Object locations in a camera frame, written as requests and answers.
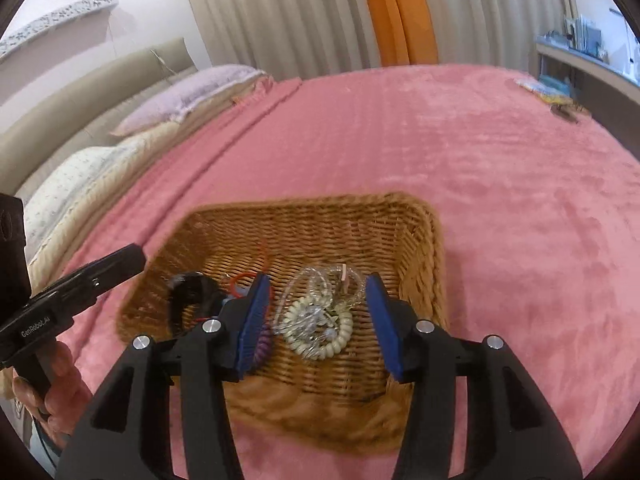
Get lavender pillow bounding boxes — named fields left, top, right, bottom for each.
left=109, top=64, right=266, bottom=137

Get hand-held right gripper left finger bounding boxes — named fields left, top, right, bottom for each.
left=55, top=272, right=273, bottom=480

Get clear spiral hair tie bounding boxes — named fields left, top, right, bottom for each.
left=286, top=265, right=335, bottom=307

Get books on desk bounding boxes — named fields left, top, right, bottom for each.
left=562, top=14, right=603, bottom=53

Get silver crystal jewelry cluster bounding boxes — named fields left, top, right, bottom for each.
left=287, top=307, right=336, bottom=338

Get brown wicker basket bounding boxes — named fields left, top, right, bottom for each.
left=116, top=191, right=449, bottom=458

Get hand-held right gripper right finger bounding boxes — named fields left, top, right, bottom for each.
left=364, top=272, right=583, bottom=480

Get beige padded headboard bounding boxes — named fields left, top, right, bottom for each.
left=0, top=37, right=196, bottom=196

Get beige quilt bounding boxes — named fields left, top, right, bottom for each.
left=27, top=72, right=281, bottom=281

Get black wrist watch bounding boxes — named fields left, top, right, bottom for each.
left=167, top=271, right=223, bottom=336

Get cream spiral hair tie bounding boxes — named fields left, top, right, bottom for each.
left=277, top=296, right=353, bottom=361

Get purple spiral hair tie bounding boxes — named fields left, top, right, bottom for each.
left=247, top=330, right=274, bottom=368

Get beige curtain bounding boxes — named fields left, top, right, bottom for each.
left=415, top=0, right=576, bottom=73
left=177, top=0, right=383, bottom=81

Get pink fleece blanket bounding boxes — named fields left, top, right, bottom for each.
left=55, top=62, right=640, bottom=480

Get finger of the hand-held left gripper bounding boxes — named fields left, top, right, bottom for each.
left=0, top=195, right=26, bottom=306
left=67, top=243, right=147, bottom=295

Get red cord bracelet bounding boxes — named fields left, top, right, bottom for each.
left=220, top=242, right=273, bottom=311

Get orange curtain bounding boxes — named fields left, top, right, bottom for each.
left=356, top=0, right=438, bottom=67

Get white patterned wall shelf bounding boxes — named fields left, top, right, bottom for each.
left=0, top=0, right=119, bottom=63

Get person's left hand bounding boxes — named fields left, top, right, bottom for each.
left=11, top=341, right=95, bottom=451

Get white desk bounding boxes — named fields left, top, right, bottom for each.
left=535, top=35, right=640, bottom=121

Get yellow patterned packet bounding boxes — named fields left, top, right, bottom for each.
left=515, top=76, right=581, bottom=123

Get white floral pillow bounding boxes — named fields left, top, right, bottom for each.
left=22, top=142, right=151, bottom=256

